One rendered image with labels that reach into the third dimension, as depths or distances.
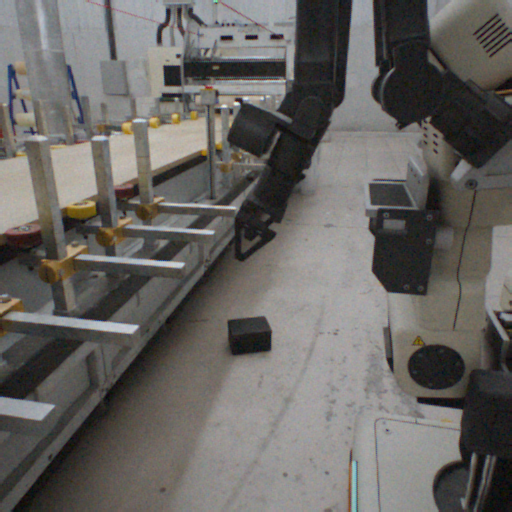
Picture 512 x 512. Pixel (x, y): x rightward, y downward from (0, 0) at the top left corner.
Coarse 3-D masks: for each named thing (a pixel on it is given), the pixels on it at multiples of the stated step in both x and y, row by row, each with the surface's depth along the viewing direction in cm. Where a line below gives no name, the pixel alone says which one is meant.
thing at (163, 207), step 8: (120, 200) 159; (128, 200) 157; (120, 208) 158; (128, 208) 157; (136, 208) 157; (160, 208) 155; (168, 208) 154; (176, 208) 153; (184, 208) 153; (192, 208) 152; (200, 208) 151; (208, 208) 151; (216, 208) 150; (224, 208) 150; (232, 208) 150; (224, 216) 151; (232, 216) 150
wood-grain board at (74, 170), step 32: (160, 128) 363; (192, 128) 363; (64, 160) 211; (128, 160) 212; (160, 160) 212; (0, 192) 150; (32, 192) 150; (64, 192) 150; (96, 192) 151; (0, 224) 116; (32, 224) 120
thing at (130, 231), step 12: (84, 228) 134; (96, 228) 134; (132, 228) 131; (144, 228) 131; (156, 228) 131; (168, 228) 131; (180, 228) 131; (168, 240) 130; (180, 240) 129; (192, 240) 128; (204, 240) 127
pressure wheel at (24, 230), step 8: (8, 232) 108; (16, 232) 108; (24, 232) 108; (32, 232) 109; (40, 232) 111; (8, 240) 109; (16, 240) 108; (24, 240) 108; (32, 240) 109; (40, 240) 111; (24, 248) 112
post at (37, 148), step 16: (32, 144) 96; (48, 144) 98; (32, 160) 97; (48, 160) 99; (32, 176) 98; (48, 176) 99; (48, 192) 99; (48, 208) 100; (48, 224) 102; (48, 240) 104; (64, 240) 106; (48, 256) 105; (64, 256) 107; (64, 288) 108; (64, 304) 109
